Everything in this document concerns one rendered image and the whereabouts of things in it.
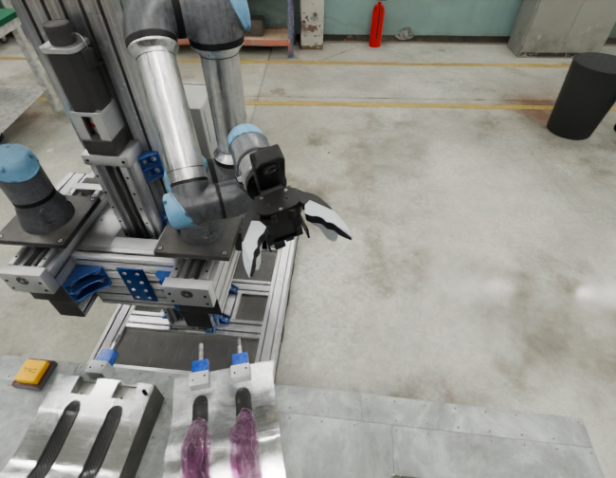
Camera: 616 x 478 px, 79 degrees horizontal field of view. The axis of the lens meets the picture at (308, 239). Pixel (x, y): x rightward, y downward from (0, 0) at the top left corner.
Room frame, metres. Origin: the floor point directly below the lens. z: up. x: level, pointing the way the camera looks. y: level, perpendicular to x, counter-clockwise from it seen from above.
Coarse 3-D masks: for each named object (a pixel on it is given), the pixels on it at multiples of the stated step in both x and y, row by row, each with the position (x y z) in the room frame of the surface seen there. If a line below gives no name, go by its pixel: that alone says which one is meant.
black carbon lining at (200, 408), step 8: (240, 392) 0.39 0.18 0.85; (248, 392) 0.39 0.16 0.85; (200, 400) 0.37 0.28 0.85; (240, 400) 0.37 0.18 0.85; (248, 400) 0.37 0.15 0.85; (192, 408) 0.35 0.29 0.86; (200, 408) 0.35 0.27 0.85; (240, 408) 0.35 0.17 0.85; (248, 408) 0.35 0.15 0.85; (192, 416) 0.33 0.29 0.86; (200, 416) 0.33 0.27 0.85
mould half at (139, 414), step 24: (72, 384) 0.39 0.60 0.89; (96, 384) 0.39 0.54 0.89; (144, 384) 0.39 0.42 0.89; (48, 408) 0.33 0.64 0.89; (96, 408) 0.33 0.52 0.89; (144, 408) 0.33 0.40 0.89; (48, 432) 0.28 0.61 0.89; (72, 432) 0.28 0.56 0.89; (96, 432) 0.28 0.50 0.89; (120, 432) 0.28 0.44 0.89; (144, 432) 0.29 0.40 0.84; (24, 456) 0.23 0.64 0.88; (72, 456) 0.23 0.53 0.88; (120, 456) 0.23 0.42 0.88
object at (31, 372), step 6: (30, 360) 0.48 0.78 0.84; (36, 360) 0.48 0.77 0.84; (42, 360) 0.48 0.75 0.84; (24, 366) 0.47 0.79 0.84; (30, 366) 0.47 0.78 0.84; (36, 366) 0.47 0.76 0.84; (42, 366) 0.47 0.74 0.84; (18, 372) 0.45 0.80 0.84; (24, 372) 0.45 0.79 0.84; (30, 372) 0.45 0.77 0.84; (36, 372) 0.45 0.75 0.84; (42, 372) 0.45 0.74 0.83; (18, 378) 0.43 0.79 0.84; (24, 378) 0.43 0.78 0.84; (30, 378) 0.43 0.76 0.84; (36, 378) 0.43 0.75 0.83
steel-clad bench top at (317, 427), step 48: (0, 384) 0.43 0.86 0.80; (48, 384) 0.43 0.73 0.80; (0, 432) 0.30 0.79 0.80; (288, 432) 0.30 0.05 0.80; (336, 432) 0.30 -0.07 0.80; (384, 432) 0.30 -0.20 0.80; (432, 432) 0.30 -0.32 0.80; (480, 432) 0.30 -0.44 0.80; (528, 432) 0.30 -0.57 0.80; (576, 432) 0.30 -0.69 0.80
